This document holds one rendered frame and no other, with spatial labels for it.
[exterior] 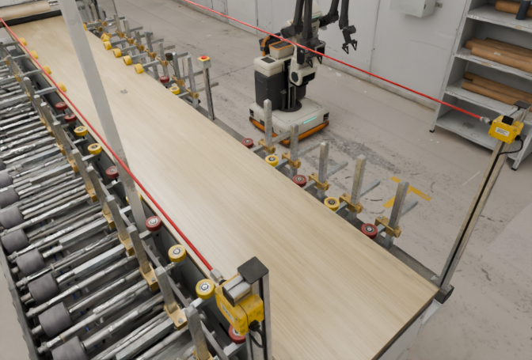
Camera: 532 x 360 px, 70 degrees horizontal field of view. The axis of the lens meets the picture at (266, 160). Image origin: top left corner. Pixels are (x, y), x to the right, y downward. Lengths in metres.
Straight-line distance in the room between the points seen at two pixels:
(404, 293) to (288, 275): 0.49
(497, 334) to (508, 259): 0.65
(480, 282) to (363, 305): 1.55
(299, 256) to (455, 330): 1.36
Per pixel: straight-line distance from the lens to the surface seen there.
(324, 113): 4.07
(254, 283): 0.64
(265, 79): 3.82
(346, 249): 1.86
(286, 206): 2.02
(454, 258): 1.92
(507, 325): 3.01
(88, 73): 1.69
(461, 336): 2.85
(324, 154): 2.14
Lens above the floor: 2.33
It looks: 38 degrees down
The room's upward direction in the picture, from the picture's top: 2 degrees counter-clockwise
